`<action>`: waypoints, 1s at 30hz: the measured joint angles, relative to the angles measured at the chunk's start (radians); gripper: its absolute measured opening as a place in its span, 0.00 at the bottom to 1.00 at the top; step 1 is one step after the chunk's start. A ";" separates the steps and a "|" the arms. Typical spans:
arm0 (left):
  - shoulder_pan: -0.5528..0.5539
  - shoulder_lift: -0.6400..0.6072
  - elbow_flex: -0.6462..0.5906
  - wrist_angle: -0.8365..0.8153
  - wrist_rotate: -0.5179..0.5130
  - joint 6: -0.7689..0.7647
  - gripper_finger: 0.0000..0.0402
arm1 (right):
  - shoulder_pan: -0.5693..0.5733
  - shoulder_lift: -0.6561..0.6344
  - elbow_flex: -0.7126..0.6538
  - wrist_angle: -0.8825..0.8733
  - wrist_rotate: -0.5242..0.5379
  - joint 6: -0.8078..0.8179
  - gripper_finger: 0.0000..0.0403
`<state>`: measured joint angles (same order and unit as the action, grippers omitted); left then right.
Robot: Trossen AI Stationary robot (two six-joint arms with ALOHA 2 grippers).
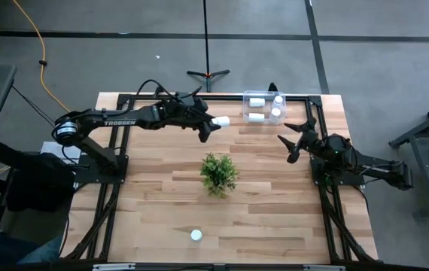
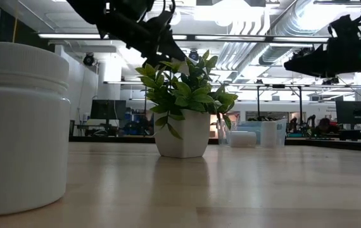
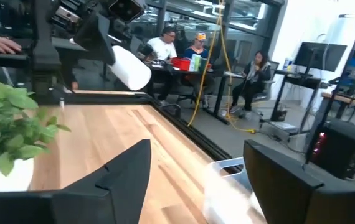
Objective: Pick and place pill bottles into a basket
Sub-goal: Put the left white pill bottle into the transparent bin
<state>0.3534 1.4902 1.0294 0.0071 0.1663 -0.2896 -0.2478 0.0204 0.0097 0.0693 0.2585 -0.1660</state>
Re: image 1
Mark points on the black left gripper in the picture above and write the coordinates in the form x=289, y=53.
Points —
x=186, y=111

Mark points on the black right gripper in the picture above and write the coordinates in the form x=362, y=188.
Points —
x=312, y=143

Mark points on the white pill bottle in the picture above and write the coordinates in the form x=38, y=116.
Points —
x=223, y=121
x=196, y=235
x=256, y=102
x=278, y=101
x=256, y=117
x=275, y=113

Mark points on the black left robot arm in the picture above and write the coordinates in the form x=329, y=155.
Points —
x=120, y=120

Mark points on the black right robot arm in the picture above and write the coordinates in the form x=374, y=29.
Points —
x=376, y=169

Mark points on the clear plastic basket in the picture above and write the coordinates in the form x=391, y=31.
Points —
x=263, y=93

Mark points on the green plant in white pot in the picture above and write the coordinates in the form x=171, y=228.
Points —
x=218, y=175

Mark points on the black clamp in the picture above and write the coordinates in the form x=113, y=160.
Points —
x=272, y=87
x=157, y=90

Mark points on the black tripod stand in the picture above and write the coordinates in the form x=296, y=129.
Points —
x=206, y=37

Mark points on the dark metal stand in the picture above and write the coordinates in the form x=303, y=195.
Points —
x=425, y=150

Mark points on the white paper sheet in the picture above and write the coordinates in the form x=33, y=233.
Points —
x=54, y=150

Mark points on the white metal bracket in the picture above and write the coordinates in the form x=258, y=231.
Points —
x=113, y=267
x=323, y=268

